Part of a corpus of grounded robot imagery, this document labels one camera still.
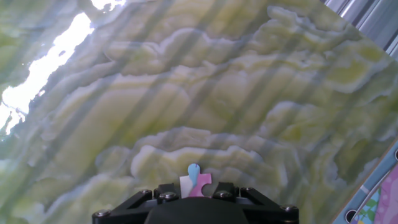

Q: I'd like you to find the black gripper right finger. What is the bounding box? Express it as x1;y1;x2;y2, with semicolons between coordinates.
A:
211;182;300;224

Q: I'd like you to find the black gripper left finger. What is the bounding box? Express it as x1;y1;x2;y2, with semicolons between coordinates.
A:
91;182;182;224

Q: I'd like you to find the butterfly girl puzzle board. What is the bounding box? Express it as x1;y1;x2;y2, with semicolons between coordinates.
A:
331;139;398;224

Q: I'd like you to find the pink blue white puzzle piece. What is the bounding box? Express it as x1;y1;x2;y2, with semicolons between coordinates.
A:
179;162;213;199

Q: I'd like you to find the green marble pattern mat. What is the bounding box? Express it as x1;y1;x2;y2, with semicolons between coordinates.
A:
0;0;398;224

